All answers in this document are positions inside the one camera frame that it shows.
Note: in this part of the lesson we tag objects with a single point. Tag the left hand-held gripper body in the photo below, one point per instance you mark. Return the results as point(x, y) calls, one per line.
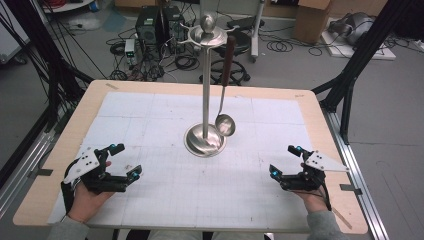
point(87, 163)

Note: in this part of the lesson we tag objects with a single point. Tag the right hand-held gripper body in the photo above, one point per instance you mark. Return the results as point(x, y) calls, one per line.
point(320, 162)

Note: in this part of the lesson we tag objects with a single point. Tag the metal utensil stand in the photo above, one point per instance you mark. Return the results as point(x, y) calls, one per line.
point(206, 100)

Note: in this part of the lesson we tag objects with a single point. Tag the person's right hand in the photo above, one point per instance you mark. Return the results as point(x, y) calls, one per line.
point(315, 201)

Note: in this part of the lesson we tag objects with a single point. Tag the person's left hand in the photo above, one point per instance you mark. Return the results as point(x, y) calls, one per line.
point(85, 203)

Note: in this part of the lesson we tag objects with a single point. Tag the black tape piece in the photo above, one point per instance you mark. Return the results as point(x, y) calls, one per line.
point(41, 172)
point(350, 188)

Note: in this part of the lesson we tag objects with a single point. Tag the white grid mat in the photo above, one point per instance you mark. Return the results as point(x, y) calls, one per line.
point(186, 200)

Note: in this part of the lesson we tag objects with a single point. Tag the thin wooden stick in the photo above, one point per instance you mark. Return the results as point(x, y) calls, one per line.
point(341, 218)

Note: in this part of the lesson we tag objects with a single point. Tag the small white power supply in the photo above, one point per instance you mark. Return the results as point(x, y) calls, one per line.
point(130, 50)

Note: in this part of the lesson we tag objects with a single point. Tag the black round stool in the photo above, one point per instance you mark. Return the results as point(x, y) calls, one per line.
point(238, 45)

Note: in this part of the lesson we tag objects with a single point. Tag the white floor board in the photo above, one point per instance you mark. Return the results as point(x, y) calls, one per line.
point(380, 53)

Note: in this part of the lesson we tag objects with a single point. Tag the black computer tower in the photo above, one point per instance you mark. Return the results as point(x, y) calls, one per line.
point(146, 28)
point(173, 23)

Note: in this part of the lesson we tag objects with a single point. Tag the white stand pole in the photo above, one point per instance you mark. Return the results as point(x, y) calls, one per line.
point(257, 30)

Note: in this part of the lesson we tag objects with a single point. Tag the cardboard box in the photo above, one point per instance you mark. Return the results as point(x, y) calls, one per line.
point(311, 21)

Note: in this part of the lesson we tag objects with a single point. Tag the grey bag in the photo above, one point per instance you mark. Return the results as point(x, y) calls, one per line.
point(355, 28)

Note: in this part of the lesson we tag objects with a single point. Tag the white cabinet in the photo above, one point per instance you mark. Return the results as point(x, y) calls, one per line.
point(11, 33)

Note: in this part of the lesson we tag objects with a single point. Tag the aluminium rail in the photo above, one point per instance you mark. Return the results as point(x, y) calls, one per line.
point(356, 173)
point(23, 173)

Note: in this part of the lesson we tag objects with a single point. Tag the black metal frame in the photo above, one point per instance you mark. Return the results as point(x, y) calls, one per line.
point(353, 66)
point(53, 76)

